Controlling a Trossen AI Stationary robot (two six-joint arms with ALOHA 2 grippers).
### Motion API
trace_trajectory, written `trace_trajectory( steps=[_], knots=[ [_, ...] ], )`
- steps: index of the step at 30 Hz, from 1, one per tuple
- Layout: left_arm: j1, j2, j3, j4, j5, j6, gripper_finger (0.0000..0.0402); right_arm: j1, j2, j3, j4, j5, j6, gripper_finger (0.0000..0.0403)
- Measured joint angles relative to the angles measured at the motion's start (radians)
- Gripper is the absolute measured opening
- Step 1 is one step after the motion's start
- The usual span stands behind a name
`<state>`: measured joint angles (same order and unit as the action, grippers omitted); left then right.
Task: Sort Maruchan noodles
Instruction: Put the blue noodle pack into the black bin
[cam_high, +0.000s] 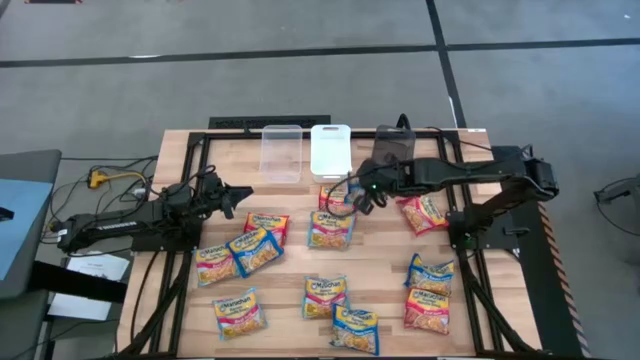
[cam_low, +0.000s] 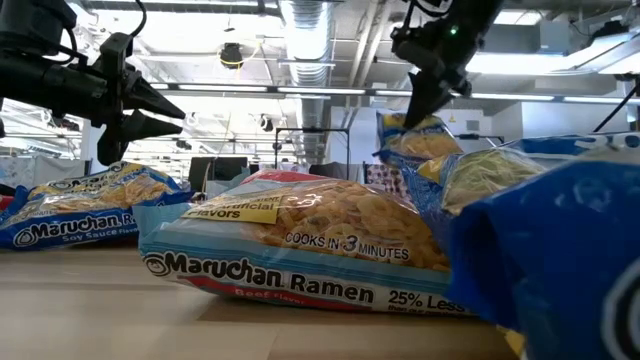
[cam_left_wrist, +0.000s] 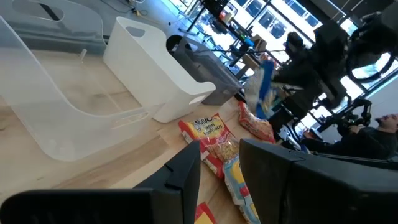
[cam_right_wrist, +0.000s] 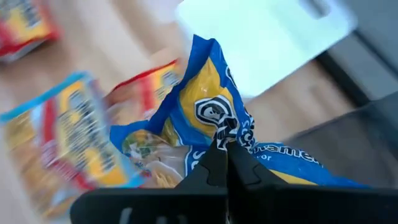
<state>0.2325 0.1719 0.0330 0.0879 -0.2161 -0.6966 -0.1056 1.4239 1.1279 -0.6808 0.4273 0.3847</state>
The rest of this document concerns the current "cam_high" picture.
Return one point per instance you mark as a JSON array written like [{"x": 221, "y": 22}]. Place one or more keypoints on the black floor grille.
[{"x": 235, "y": 122}]

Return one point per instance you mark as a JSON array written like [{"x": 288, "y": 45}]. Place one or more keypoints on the red Maruchan ramen pack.
[
  {"x": 427, "y": 311},
  {"x": 422, "y": 215},
  {"x": 272, "y": 222},
  {"x": 336, "y": 201}
]

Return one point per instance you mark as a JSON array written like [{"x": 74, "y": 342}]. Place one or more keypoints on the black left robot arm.
[{"x": 125, "y": 222}]

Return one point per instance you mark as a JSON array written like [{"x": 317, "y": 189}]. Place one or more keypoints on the clear plastic bin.
[{"x": 281, "y": 155}]

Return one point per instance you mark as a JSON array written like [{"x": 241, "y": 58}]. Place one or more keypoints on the blue pad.
[{"x": 25, "y": 225}]

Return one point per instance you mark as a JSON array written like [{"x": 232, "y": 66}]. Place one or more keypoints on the light blue Maruchan ramen pack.
[
  {"x": 324, "y": 297},
  {"x": 330, "y": 231},
  {"x": 212, "y": 270},
  {"x": 239, "y": 314}
]

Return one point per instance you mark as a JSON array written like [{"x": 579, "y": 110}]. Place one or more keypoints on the white paper sheet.
[
  {"x": 100, "y": 267},
  {"x": 80, "y": 306}
]

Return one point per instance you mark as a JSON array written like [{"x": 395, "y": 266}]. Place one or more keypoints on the black beam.
[{"x": 75, "y": 286}]

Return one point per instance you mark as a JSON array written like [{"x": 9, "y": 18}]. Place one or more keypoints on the dark smoked plastic bin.
[{"x": 395, "y": 145}]

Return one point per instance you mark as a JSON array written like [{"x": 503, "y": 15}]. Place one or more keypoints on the yellow power strip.
[{"x": 97, "y": 178}]

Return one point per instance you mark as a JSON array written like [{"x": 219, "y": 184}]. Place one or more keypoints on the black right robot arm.
[{"x": 460, "y": 172}]

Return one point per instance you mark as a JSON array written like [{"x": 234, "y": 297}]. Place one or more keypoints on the white plastic bin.
[{"x": 330, "y": 150}]

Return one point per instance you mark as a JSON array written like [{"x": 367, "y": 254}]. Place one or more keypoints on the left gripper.
[{"x": 215, "y": 194}]

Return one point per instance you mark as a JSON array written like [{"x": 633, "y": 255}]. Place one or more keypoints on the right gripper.
[{"x": 390, "y": 177}]

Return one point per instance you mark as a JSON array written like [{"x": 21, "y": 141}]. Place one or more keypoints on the black platform hazard stripes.
[{"x": 545, "y": 280}]

